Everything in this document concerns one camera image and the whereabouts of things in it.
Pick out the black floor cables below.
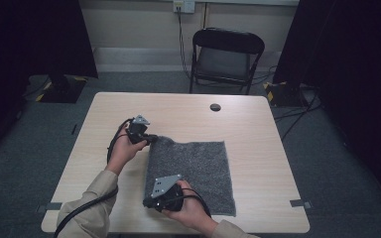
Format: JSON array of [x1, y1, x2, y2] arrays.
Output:
[[253, 64, 323, 142]]

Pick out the black stand base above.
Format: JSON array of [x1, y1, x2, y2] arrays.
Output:
[[263, 80, 310, 108], [35, 73, 89, 104]]

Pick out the person's right hand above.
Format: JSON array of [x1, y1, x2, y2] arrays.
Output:
[[161, 179, 220, 236]]

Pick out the black folding chair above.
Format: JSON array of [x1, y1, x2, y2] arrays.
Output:
[[189, 27, 266, 96]]

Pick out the dark curtain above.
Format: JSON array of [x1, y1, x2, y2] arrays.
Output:
[[0, 0, 99, 167], [272, 0, 381, 210]]

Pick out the black wall cable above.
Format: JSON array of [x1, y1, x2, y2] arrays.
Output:
[[177, 6, 193, 79]]

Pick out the grey towel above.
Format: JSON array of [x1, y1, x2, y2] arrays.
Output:
[[144, 135, 237, 218]]

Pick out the hand-held gripper cable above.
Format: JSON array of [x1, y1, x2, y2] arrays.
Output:
[[181, 187, 212, 218], [53, 117, 135, 238]]

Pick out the white wall outlet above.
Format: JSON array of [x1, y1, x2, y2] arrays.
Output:
[[173, 0, 196, 15]]

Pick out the person's left hand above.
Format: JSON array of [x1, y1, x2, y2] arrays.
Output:
[[104, 133, 148, 176]]

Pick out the right hand-held gripper cable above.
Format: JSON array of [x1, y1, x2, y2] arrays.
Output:
[[181, 187, 212, 218]]

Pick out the grey tape strip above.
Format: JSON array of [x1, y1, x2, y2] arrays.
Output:
[[36, 201, 64, 214], [289, 198, 314, 209]]

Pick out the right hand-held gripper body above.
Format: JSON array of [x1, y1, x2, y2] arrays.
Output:
[[151, 174, 185, 213]]

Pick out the left hand-held gripper cable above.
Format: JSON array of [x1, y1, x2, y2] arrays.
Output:
[[53, 117, 135, 238]]

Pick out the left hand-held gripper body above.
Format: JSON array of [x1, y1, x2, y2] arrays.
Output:
[[125, 114, 151, 145]]

